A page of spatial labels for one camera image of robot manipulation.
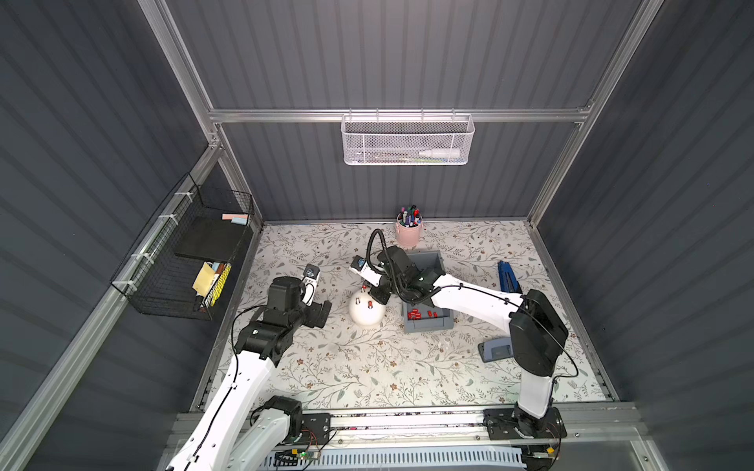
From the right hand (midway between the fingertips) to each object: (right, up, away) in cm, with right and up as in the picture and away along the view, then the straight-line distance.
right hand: (365, 283), depth 84 cm
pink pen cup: (+15, +18, +21) cm, 31 cm away
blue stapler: (+49, -1, +17) cm, 52 cm away
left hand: (-14, -3, -7) cm, 16 cm away
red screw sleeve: (+2, -7, 0) cm, 7 cm away
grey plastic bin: (+17, -12, +9) cm, 23 cm away
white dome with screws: (0, -8, 0) cm, 8 cm away
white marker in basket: (+24, +41, +8) cm, 48 cm away
